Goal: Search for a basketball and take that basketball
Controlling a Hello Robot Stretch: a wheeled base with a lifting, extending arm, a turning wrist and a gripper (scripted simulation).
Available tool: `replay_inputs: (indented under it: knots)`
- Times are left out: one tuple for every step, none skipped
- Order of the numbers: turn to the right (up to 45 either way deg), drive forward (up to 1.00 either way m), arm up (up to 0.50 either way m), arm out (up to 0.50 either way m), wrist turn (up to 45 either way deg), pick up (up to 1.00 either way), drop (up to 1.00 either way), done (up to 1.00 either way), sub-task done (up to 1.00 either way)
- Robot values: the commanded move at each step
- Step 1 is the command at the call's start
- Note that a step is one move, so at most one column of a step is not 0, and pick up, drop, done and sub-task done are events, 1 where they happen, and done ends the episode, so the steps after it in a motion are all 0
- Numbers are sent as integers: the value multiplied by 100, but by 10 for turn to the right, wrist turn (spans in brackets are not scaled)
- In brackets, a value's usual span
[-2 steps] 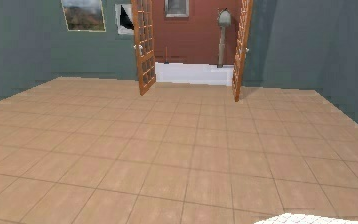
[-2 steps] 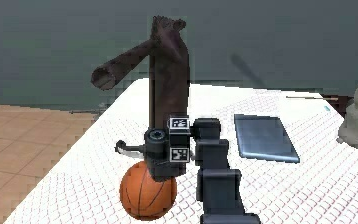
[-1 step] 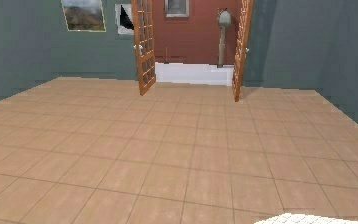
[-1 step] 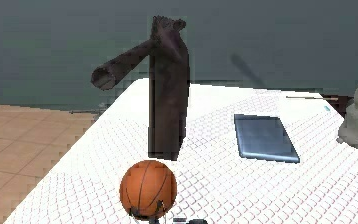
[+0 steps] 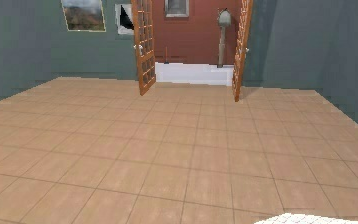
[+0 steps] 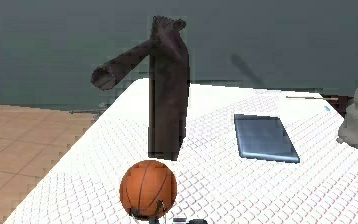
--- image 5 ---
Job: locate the brown glazed room door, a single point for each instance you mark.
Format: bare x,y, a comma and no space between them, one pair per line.
241,50
145,46

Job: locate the white framed black picture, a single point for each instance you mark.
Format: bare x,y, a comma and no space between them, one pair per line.
123,24

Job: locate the grey framed picture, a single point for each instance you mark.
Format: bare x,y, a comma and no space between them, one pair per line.
176,7

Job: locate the framed landscape picture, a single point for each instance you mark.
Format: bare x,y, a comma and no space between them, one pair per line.
83,15

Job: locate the white cloth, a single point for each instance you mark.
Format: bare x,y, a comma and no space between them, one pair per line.
307,219

